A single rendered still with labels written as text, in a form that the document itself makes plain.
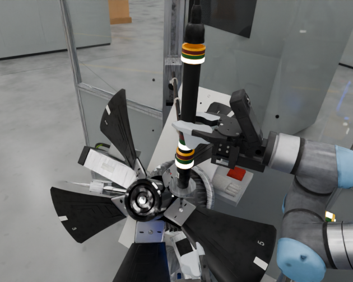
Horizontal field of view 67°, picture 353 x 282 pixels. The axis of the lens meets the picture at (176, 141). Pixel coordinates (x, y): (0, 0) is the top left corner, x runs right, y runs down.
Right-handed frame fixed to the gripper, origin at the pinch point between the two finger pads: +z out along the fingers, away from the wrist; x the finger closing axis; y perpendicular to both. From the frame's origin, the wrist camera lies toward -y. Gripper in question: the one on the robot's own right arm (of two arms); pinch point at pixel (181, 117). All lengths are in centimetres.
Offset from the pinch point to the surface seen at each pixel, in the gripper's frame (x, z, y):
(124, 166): 14.5, 25.5, 35.2
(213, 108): 24.4, -2.1, 9.2
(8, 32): 308, 444, 105
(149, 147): 80, 49, 80
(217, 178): 50, -4, 61
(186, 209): 1.2, -3.3, 30.2
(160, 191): -1.3, 3.9, 23.6
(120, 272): -16.1, 9.0, 43.7
